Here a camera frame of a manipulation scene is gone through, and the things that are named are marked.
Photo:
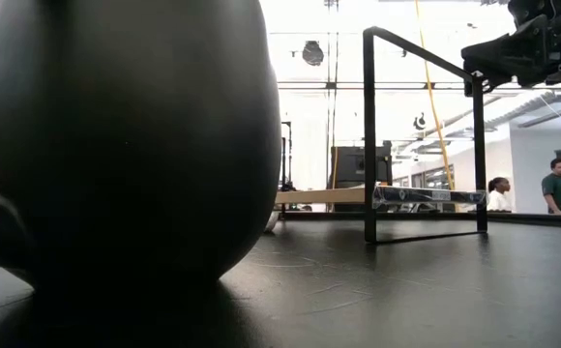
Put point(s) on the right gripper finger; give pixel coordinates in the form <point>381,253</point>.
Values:
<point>468,88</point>
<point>512,55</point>

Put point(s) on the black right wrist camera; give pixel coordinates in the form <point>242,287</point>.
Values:
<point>527,9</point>

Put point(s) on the wooden cutting board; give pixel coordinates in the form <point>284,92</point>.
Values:
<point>370,145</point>

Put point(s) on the black computer tower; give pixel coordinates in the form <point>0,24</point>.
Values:
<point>353,166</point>

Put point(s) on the black metal table frame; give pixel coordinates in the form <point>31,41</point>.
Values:
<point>527,220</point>

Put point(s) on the black mug green inside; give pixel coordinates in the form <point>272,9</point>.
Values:
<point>116,145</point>

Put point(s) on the black round hanging fixture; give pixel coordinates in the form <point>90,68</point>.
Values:
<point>313,53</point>

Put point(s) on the black slim stand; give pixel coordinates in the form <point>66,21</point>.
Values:
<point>289,159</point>

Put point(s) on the black hook-shaped hanging fixture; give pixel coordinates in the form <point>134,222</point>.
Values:
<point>420,123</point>

